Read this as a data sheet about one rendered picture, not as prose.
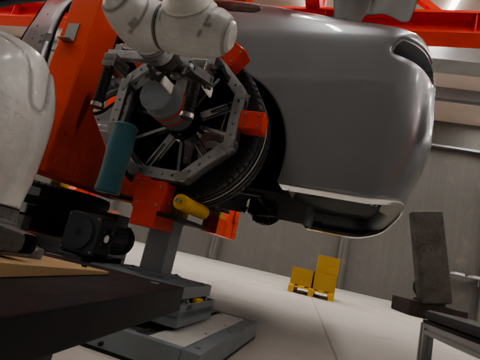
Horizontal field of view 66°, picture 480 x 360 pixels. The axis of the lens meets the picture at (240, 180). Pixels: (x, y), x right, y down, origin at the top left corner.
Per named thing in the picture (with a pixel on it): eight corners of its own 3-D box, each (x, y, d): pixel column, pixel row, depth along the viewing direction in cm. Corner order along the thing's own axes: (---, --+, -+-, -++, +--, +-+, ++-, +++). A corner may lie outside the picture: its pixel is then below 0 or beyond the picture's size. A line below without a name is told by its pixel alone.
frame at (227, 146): (228, 193, 135) (258, 61, 145) (222, 190, 129) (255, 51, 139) (103, 171, 151) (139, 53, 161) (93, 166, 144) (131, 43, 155)
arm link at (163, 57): (161, 57, 88) (172, 70, 94) (171, 23, 90) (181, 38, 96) (129, 55, 91) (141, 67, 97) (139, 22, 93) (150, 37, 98)
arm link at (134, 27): (124, 55, 91) (170, 63, 87) (84, 13, 77) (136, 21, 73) (140, 18, 93) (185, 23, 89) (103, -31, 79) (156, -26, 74)
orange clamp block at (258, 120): (242, 134, 141) (265, 137, 138) (236, 126, 133) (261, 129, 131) (246, 117, 142) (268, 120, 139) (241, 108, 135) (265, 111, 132)
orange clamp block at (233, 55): (234, 76, 148) (251, 61, 148) (229, 66, 140) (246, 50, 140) (223, 67, 150) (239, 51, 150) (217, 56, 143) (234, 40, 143)
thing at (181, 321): (209, 320, 157) (215, 296, 158) (175, 331, 123) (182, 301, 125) (110, 291, 171) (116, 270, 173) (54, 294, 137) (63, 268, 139)
